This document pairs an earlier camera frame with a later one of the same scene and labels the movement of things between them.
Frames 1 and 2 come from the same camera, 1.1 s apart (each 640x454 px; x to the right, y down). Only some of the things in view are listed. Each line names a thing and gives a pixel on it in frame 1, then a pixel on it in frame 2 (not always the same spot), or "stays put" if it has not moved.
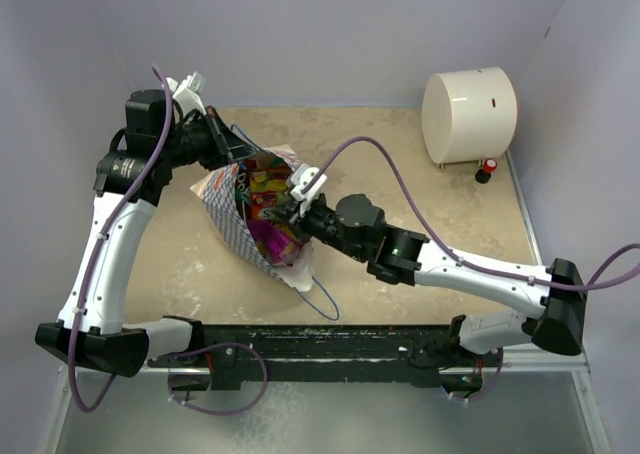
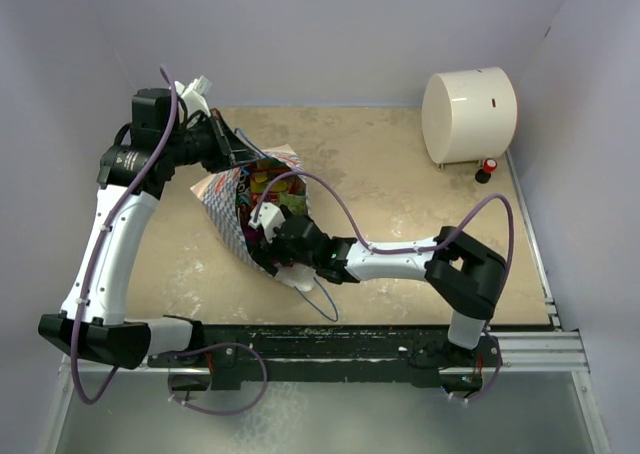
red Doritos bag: x=243 y=188 stays put
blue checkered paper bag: x=219 y=193 stays put
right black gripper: x=299 y=224 to x=264 y=251
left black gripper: x=236 y=148 stays put
